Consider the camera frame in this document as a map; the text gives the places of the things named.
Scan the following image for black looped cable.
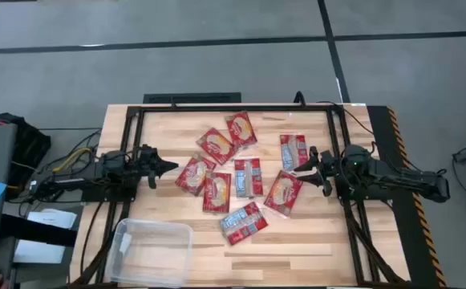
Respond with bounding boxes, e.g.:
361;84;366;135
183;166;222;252
293;90;308;108

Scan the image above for black flat bar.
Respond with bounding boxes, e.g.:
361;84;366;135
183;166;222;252
0;214;79;246

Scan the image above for thin black table cable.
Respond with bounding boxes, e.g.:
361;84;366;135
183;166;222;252
316;100;378;140

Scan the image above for black hazard-striped edge strip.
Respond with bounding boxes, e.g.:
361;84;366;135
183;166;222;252
367;105;448;288

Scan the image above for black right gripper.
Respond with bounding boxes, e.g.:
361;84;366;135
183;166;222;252
294;146;342;197

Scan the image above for white paper sheet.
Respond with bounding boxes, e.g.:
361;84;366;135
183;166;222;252
12;239;66;265
26;208;78;230

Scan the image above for yellow cable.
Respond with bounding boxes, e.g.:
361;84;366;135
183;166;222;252
51;147;93;173

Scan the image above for clear plastic bin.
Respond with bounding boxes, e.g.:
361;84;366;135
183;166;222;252
103;218;195;288

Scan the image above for black crate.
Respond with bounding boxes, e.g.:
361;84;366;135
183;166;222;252
0;112;52;200

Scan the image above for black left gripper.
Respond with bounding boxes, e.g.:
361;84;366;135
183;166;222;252
134;143;180;190

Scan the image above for black floor vent grille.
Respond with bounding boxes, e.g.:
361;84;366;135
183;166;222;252
143;92;242;104

